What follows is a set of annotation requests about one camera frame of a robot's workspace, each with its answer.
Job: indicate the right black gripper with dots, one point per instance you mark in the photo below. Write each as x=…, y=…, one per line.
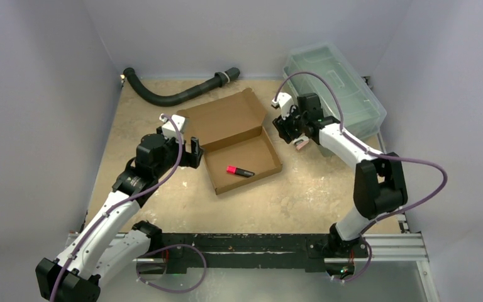
x=288, y=129

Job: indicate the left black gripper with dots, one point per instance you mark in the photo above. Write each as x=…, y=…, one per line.
x=190, y=159

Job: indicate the pink white clip tool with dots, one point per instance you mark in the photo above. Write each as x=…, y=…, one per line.
x=300, y=143

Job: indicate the brown cardboard box sheet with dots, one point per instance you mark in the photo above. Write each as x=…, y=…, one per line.
x=231, y=132

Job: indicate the black red marker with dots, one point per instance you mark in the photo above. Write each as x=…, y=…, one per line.
x=239, y=172

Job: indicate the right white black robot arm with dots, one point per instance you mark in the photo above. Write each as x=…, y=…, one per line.
x=379, y=184

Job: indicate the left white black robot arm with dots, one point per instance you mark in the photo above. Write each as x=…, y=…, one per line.
x=91, y=260

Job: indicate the clear plastic storage bin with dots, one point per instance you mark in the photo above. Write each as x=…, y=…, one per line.
x=363, y=112

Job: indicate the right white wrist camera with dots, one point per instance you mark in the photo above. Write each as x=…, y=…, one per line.
x=284, y=102

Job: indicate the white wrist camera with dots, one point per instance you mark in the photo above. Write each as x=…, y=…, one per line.
x=173, y=126
x=284, y=102

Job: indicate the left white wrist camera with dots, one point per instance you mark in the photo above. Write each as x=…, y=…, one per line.
x=173, y=126

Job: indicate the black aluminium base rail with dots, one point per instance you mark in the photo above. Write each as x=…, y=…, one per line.
x=281, y=251

